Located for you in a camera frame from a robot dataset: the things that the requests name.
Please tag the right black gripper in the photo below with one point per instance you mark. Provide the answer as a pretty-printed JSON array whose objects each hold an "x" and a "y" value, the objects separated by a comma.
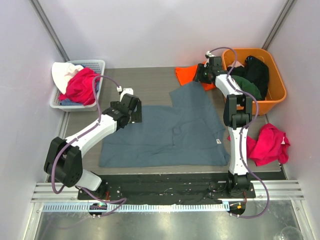
[{"x": 200, "y": 74}]

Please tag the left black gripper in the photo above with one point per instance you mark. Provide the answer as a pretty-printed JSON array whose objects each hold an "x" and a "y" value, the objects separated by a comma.
[{"x": 137, "y": 111}]

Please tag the orange t shirt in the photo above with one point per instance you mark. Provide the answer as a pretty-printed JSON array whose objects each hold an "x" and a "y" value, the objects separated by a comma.
[{"x": 185, "y": 75}]

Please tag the grey-blue t shirt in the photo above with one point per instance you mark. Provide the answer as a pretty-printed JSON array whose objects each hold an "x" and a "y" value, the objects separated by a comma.
[{"x": 189, "y": 132}]

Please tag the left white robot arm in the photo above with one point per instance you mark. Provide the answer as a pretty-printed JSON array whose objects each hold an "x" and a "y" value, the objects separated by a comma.
[{"x": 64, "y": 161}]

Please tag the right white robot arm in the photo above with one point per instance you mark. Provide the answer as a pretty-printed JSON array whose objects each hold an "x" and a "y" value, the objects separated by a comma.
[{"x": 237, "y": 115}]

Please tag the white garment in tub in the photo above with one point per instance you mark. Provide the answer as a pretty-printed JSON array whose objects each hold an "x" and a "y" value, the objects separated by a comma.
[{"x": 234, "y": 65}]

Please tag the dark green garment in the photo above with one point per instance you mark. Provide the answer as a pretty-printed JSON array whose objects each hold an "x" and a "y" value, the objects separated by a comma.
[{"x": 247, "y": 86}]

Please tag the black garment in tub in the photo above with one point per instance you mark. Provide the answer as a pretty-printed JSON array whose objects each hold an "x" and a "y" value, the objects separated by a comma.
[{"x": 256, "y": 72}]

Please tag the pink shirt in basket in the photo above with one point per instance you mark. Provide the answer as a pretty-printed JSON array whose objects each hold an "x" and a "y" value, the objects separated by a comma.
[{"x": 80, "y": 88}]

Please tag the blue cloth in basket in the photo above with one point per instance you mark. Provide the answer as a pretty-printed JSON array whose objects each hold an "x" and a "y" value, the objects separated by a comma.
[{"x": 66, "y": 102}]

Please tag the orange plastic tub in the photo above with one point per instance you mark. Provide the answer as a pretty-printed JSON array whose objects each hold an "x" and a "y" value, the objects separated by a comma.
[{"x": 276, "y": 92}]

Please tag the white cloth in basket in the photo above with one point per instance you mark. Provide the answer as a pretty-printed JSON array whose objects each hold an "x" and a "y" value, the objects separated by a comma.
[{"x": 62, "y": 73}]

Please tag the pink shirt on table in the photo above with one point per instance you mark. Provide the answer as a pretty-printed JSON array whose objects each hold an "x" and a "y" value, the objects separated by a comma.
[{"x": 272, "y": 144}]

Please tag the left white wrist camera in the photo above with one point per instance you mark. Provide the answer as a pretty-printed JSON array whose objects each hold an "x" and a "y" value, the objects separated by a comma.
[{"x": 122, "y": 91}]

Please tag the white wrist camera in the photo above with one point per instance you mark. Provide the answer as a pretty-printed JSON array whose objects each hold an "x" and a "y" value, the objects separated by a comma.
[
  {"x": 122, "y": 91},
  {"x": 208, "y": 56}
]

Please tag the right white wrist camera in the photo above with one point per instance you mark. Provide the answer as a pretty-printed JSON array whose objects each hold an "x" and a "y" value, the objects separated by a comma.
[{"x": 208, "y": 56}]

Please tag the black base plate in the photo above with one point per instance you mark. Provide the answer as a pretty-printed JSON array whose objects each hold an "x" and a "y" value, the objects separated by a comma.
[{"x": 169, "y": 189}]

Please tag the white slotted cable duct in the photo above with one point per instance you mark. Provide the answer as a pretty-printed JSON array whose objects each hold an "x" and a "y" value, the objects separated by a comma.
[{"x": 93, "y": 207}]

